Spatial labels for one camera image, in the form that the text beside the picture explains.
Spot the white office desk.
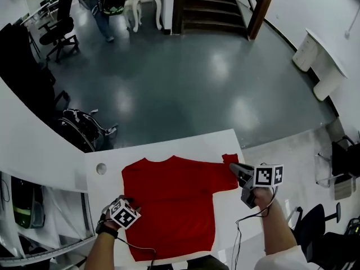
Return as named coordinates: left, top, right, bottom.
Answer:
left=21, top=3, right=60, bottom=28

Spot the black backpack with white straps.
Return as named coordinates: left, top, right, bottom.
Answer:
left=57, top=108, right=119, bottom=153

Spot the brown wooden newel post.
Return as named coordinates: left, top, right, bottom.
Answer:
left=247, top=0, right=279, bottom=41

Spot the red shirt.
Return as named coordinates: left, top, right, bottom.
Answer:
left=121, top=153, right=240, bottom=262

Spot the white metal shelf rack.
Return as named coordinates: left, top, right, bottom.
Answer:
left=0, top=172, right=96, bottom=261

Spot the person's left forearm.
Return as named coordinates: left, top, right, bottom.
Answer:
left=84, top=226, right=119, bottom=270

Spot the person's right forearm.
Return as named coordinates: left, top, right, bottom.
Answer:
left=253, top=186, right=299, bottom=255

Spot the black wristwatch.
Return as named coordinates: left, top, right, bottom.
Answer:
left=95, top=219, right=119, bottom=239

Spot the white curved console table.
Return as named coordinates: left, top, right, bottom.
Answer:
left=292, top=28, right=349, bottom=101

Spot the dark wooden staircase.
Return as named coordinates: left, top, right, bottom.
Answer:
left=171, top=0, right=250, bottom=36

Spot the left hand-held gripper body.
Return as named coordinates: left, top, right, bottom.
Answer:
left=98, top=197, right=142, bottom=231

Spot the black chrome-frame visitor chair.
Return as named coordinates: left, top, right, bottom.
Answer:
left=314, top=135, right=360, bottom=201

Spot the black swivel office chair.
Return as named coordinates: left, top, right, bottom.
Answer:
left=286, top=202, right=343, bottom=253

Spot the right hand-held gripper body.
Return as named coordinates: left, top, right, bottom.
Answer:
left=238, top=164, right=284, bottom=209

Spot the black office chair with headrest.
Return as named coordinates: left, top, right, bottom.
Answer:
left=38, top=0, right=80, bottom=63

